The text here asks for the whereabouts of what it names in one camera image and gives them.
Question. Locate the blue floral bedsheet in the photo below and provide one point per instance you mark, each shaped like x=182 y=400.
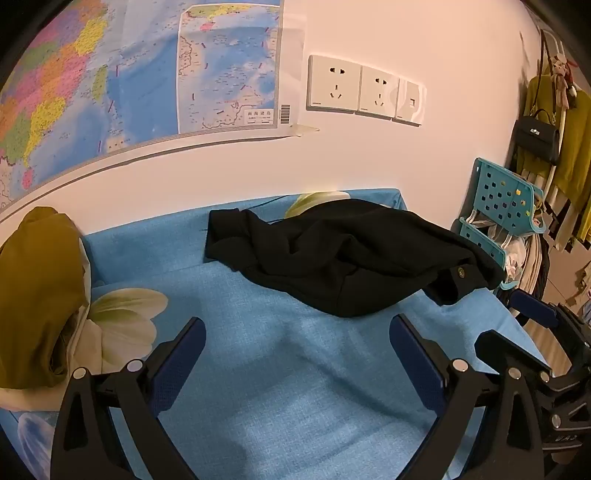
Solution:
x=277 y=374

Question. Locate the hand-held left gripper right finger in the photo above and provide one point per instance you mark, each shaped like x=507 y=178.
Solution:
x=415 y=355

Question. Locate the olive garment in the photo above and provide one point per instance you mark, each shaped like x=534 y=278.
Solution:
x=32 y=300

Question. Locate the colourful wall map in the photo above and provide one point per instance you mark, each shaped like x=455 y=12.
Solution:
x=138 y=74

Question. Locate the black garment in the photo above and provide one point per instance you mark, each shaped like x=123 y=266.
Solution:
x=351 y=254

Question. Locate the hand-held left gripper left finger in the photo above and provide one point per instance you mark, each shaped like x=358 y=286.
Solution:
x=183 y=353

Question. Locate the black handbag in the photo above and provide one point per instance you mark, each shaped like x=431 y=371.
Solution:
x=537 y=137

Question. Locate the hanging cream pleated skirt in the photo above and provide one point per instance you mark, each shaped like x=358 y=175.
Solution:
x=556 y=212

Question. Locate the hanging yellow-green garment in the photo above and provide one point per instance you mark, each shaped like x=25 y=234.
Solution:
x=575 y=138

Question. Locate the hanging white plush toy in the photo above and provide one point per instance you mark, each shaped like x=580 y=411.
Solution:
x=562 y=69

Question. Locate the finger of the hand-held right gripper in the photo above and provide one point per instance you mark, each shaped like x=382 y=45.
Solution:
x=503 y=348
x=533 y=308

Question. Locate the teal perforated plastic basket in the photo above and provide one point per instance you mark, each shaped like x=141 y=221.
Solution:
x=505 y=196

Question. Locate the white wall socket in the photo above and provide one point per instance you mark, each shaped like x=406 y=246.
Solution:
x=334 y=83
x=378 y=91

